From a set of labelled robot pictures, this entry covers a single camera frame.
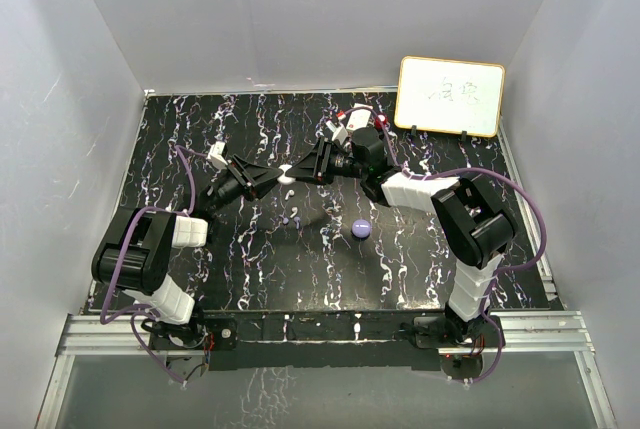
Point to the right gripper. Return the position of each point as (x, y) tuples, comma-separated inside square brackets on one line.
[(306, 169)]

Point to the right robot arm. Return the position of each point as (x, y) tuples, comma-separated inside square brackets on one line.
[(477, 226)]

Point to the aluminium frame rail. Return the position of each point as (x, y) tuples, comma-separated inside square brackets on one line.
[(524, 331)]

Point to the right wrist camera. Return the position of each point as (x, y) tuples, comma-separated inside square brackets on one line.
[(339, 133)]

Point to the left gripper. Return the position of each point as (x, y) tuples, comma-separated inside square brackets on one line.
[(262, 179)]

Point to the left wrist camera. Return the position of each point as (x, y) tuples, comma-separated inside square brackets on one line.
[(217, 155)]

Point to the white whiteboard yellow frame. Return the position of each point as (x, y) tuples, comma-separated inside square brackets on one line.
[(449, 96)]

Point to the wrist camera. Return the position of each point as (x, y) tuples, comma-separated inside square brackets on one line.
[(339, 133), (217, 155)]

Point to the white green box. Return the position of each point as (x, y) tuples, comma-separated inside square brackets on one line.
[(359, 117)]

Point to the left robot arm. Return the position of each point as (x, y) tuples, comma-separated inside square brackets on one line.
[(133, 256)]

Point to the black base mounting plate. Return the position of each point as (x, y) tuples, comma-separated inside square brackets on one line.
[(247, 340)]

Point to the white earbud charging case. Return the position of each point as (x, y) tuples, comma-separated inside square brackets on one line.
[(284, 179)]

